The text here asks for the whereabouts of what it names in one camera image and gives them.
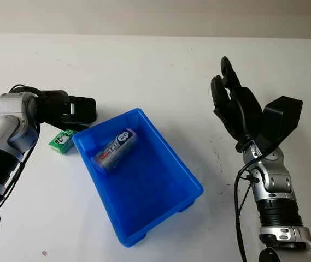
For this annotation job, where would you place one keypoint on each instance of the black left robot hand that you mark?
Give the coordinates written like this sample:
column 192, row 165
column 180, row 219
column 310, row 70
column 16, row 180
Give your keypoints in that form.
column 52, row 107

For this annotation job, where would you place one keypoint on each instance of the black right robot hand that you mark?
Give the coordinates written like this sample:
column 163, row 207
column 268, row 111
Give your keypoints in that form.
column 240, row 112

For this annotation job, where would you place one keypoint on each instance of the green cardboard box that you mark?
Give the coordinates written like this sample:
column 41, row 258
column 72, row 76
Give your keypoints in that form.
column 61, row 143

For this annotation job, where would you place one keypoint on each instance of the silver can with purple lid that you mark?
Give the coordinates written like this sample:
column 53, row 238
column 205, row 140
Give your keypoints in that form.
column 117, row 150

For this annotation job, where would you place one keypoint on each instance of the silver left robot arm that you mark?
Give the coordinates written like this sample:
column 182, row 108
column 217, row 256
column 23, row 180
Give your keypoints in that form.
column 2, row 152

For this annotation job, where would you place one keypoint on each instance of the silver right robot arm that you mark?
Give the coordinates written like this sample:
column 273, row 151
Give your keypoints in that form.
column 276, row 196

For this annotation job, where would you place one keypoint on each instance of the blue plastic tray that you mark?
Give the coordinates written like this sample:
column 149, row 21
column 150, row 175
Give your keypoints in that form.
column 149, row 185

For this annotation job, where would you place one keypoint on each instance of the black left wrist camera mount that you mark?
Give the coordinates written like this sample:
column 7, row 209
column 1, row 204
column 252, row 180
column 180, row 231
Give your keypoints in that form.
column 82, row 109

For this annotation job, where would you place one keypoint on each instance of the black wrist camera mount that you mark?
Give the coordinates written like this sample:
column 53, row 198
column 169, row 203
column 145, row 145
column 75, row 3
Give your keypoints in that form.
column 281, row 120
column 82, row 109

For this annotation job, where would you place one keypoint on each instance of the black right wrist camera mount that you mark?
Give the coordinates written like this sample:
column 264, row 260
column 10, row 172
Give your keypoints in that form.
column 281, row 120

